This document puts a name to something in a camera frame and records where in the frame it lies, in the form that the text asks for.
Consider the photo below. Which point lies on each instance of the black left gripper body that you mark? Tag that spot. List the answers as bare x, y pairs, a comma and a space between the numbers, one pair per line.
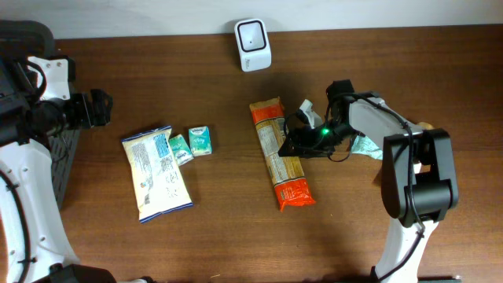
76, 112

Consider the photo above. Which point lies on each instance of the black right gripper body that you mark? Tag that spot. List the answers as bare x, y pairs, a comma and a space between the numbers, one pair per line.
321, 141

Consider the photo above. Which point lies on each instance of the orange spaghetti pack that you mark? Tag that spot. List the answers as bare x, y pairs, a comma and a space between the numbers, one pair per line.
286, 173

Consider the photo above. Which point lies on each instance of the mint green wipes pack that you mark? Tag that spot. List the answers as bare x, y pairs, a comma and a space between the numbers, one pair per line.
365, 146

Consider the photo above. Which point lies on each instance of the teal tissue pack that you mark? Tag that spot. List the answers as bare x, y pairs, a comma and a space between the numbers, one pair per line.
200, 141
181, 150

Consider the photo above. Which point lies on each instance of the cream blue snack bag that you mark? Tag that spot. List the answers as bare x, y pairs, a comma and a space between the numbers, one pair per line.
158, 183

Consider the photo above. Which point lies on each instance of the white tube gold cap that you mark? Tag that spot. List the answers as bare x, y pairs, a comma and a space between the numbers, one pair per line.
425, 126

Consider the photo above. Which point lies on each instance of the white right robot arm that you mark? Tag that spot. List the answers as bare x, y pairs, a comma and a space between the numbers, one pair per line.
418, 182

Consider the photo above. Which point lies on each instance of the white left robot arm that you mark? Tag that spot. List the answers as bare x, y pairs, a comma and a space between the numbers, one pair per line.
38, 102

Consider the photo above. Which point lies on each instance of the white barcode scanner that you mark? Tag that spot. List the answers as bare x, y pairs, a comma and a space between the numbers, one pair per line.
253, 45

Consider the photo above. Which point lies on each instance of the dark grey plastic basket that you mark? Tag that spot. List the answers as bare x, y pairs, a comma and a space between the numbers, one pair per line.
59, 165

